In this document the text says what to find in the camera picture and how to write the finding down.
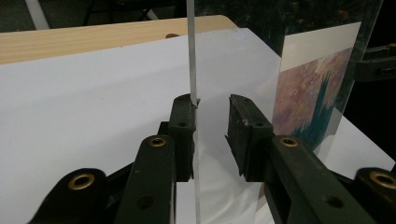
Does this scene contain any landscape painting print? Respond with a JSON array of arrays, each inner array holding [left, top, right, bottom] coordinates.
[[271, 21, 362, 152]]

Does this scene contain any white pole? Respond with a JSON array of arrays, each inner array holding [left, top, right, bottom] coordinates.
[[24, 0, 50, 31]]

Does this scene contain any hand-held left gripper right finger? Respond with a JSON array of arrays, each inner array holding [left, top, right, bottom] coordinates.
[[225, 94, 275, 183]]

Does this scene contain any clear acrylic photo frame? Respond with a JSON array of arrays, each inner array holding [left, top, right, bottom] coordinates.
[[186, 0, 385, 224]]

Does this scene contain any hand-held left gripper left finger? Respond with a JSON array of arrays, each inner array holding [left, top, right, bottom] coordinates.
[[158, 93, 198, 183]]

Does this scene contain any white table sheet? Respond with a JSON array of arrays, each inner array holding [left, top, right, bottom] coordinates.
[[0, 27, 396, 224]]

